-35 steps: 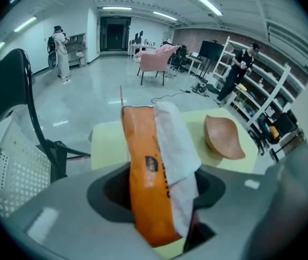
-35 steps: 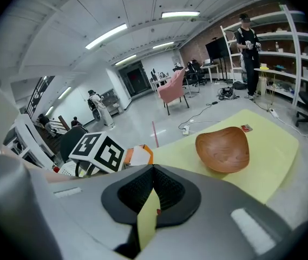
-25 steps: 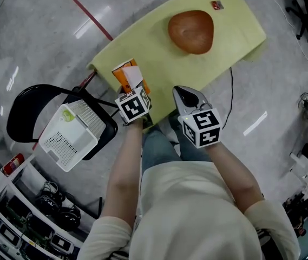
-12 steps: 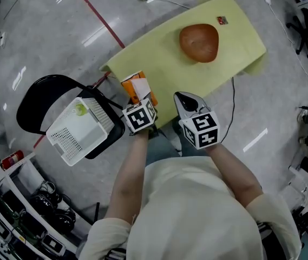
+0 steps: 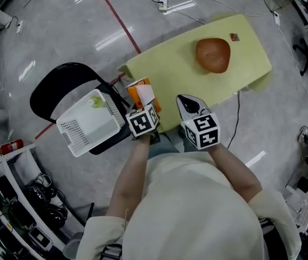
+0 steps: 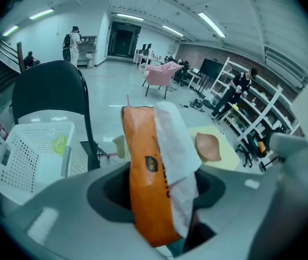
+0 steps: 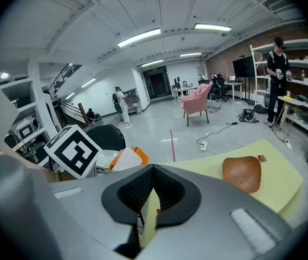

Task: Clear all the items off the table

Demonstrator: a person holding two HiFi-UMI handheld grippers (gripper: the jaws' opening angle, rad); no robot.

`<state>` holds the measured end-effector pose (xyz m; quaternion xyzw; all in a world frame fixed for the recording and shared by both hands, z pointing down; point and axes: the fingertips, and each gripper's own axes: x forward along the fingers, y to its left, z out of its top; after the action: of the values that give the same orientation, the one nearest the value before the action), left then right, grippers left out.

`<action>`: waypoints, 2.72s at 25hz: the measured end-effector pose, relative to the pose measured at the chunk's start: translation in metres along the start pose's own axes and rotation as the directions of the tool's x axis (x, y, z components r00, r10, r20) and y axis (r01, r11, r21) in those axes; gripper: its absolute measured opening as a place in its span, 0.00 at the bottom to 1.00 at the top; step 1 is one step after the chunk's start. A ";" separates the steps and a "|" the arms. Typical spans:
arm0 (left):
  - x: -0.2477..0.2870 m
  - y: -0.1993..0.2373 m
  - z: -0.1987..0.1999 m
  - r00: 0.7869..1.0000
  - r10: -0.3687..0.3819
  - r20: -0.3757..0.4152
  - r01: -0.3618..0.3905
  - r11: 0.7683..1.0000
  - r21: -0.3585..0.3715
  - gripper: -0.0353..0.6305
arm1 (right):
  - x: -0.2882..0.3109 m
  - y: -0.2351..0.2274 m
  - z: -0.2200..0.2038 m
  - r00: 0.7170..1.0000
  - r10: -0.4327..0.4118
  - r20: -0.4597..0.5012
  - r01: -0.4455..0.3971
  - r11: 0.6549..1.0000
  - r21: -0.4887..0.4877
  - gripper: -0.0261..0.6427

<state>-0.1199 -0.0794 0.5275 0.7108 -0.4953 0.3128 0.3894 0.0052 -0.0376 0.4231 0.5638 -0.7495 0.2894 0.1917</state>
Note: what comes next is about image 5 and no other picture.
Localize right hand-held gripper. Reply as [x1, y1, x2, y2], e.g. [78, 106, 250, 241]
[176, 95, 221, 151]

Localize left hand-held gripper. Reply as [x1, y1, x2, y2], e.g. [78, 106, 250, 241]
[125, 104, 161, 146]

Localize orange tissue box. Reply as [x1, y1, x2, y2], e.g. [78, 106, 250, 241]
[125, 76, 162, 113]

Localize green drink bottle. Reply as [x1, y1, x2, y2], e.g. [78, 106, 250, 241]
[88, 95, 107, 109]

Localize brown wooden bowl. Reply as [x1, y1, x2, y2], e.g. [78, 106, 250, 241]
[195, 37, 231, 74]

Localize person's left forearm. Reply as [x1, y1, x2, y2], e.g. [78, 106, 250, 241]
[106, 136, 154, 219]

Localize person's right forearm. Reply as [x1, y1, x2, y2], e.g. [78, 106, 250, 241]
[206, 144, 263, 203]

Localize table with yellow-green cloth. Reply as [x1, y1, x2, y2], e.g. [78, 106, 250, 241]
[117, 14, 273, 134]

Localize person's blue jeans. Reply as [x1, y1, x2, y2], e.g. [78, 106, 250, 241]
[148, 130, 198, 159]

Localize white perforated plastic basket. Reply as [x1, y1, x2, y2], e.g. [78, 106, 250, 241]
[56, 88, 127, 158]

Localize black folding chair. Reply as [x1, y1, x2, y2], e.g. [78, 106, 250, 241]
[29, 62, 138, 156]

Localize person's white shirt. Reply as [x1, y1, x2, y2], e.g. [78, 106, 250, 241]
[76, 152, 302, 260]

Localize black headset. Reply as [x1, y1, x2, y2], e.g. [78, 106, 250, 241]
[44, 207, 68, 229]
[23, 185, 49, 208]

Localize red fire extinguisher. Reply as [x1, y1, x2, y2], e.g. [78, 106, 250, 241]
[0, 139, 24, 156]

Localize small grey bin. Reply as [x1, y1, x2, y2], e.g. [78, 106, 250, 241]
[0, 109, 10, 127]

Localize pale green chair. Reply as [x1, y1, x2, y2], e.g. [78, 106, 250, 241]
[63, 230, 86, 259]

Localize white storage shelf rack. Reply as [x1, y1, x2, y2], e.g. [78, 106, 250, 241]
[0, 144, 87, 260]

